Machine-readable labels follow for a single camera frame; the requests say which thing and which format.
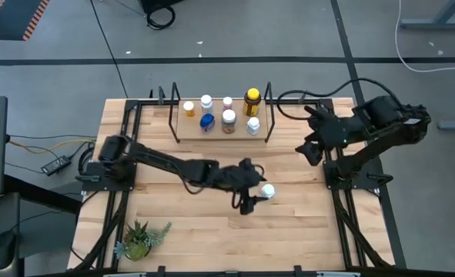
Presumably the thin black adapter cable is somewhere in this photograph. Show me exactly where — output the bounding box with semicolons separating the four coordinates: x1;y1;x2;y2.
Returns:
6;133;97;140

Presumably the blue medicine bottle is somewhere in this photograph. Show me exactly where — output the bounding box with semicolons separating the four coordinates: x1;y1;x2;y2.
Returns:
199;112;216;135

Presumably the clear jar with white lid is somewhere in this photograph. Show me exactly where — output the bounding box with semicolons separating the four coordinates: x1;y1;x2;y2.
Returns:
221;108;238;135

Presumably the thin black floor cable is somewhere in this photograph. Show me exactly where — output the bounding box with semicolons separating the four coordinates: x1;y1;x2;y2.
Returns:
89;0;129;98

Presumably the potted succulent plant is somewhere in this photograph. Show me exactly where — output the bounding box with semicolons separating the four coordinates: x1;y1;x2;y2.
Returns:
113;219;173;263

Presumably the white medicine bottle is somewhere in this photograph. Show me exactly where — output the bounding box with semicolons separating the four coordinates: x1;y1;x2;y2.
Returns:
246;116;261;136
260;183;276;200

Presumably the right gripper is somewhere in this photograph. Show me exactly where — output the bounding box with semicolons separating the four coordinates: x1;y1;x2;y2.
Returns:
295;106;353;167

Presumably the black power adapter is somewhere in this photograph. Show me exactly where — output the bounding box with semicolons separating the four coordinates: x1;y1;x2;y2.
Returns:
41;154;72;177

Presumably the clear bottle with white lid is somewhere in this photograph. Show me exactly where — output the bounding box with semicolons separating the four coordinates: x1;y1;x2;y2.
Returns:
200;94;214;115

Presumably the brown bottle with yellow lid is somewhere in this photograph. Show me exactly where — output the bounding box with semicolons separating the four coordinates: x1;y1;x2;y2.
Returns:
243;87;263;118

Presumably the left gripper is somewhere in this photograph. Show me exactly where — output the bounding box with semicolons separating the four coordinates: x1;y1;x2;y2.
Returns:
211;157;269;215

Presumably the white floor cable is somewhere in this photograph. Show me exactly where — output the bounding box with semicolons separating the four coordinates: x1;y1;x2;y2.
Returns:
394;0;455;73

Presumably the black desk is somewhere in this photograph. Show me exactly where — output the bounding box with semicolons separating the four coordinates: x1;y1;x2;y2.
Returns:
0;173;82;277

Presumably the black equipment box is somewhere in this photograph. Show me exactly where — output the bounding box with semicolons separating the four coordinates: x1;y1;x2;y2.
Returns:
139;0;186;15

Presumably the black computer mouse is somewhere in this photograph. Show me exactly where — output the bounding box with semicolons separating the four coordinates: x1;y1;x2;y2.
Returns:
0;230;18;271

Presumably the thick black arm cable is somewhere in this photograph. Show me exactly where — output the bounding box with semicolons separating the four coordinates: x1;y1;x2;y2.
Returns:
275;78;406;122

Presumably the grey table leg frame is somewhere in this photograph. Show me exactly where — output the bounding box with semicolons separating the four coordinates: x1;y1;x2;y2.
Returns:
399;0;455;32

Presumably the orange cable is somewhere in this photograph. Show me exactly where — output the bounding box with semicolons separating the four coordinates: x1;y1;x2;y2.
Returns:
8;138;97;155

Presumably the coiled black cable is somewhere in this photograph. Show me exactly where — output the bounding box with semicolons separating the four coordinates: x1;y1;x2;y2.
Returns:
146;5;176;32

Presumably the dark mat with orange stripes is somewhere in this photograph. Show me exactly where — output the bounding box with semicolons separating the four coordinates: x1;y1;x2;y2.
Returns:
0;0;52;42

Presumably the wooden shelf with black frame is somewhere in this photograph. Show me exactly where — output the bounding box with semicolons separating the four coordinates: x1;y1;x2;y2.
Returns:
168;81;277;144

